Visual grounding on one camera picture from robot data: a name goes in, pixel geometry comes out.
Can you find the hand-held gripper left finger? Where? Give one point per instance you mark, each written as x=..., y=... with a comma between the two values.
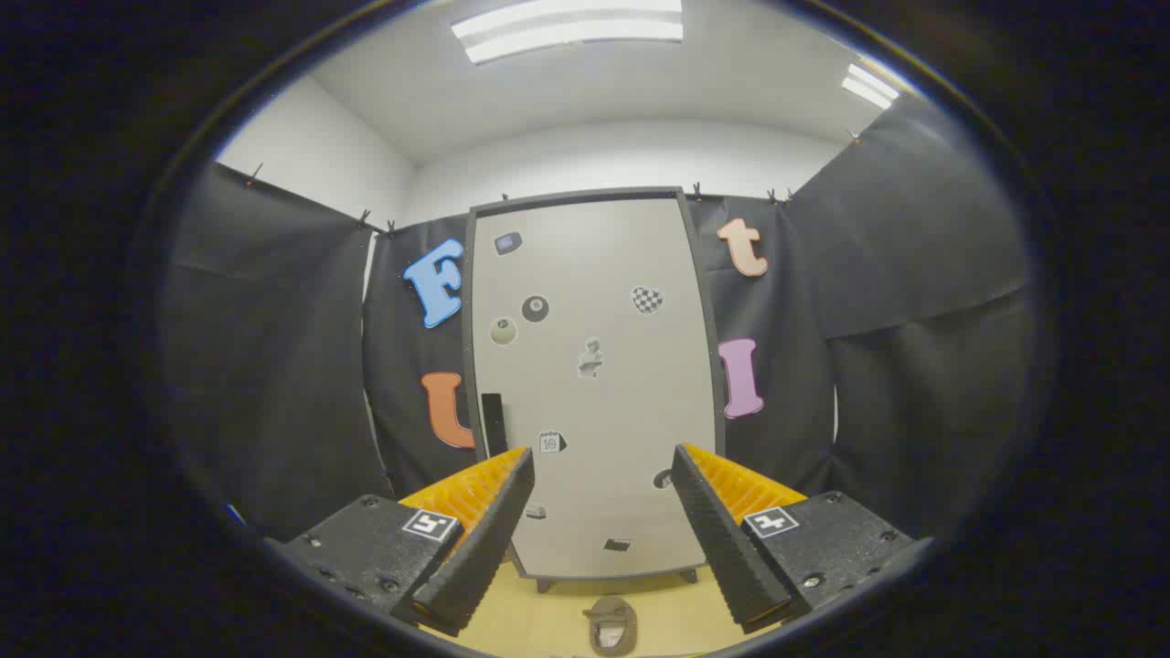
x=484, y=539

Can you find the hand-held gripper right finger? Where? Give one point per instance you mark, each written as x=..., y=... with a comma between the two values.
x=722, y=548

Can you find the grey shoe cabinet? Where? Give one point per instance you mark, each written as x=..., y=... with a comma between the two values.
x=585, y=194

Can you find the black backdrop cloth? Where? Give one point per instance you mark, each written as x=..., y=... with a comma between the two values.
x=914, y=274

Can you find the small ceiling light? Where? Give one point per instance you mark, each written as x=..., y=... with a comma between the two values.
x=868, y=87

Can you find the long ceiling light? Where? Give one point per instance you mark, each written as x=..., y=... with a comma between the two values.
x=567, y=32

